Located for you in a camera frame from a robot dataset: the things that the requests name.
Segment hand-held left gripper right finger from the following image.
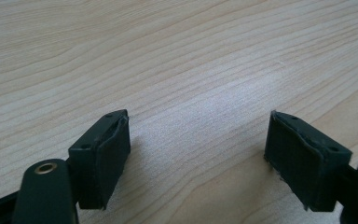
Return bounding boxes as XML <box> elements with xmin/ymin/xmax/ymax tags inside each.
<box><xmin>263</xmin><ymin>109</ymin><xmax>353</xmax><ymax>213</ymax></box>

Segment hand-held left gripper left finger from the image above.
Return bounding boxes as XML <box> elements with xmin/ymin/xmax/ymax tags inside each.
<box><xmin>67</xmin><ymin>108</ymin><xmax>131</xmax><ymax>211</ymax></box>

